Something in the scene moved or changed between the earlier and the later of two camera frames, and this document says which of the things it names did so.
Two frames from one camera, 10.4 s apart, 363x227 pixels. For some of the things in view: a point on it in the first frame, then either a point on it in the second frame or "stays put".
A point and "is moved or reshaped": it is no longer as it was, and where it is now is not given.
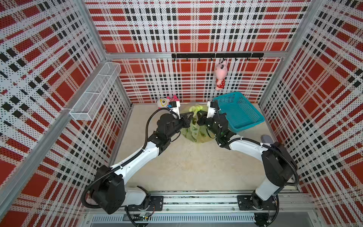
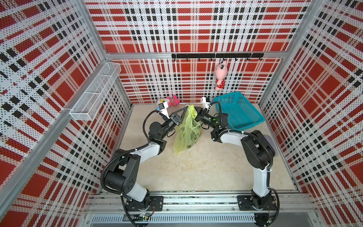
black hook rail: (221, 56) stays put
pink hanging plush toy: (220, 70) stays put
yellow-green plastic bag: (196, 133) is moved or reshaped
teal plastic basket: (240, 113) stays put
